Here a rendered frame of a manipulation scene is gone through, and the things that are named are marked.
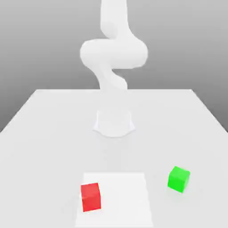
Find small red cube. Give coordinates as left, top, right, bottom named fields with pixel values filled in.
left=80, top=182, right=102, bottom=213

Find small green cube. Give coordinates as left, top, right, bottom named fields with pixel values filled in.
left=167, top=166, right=191, bottom=194

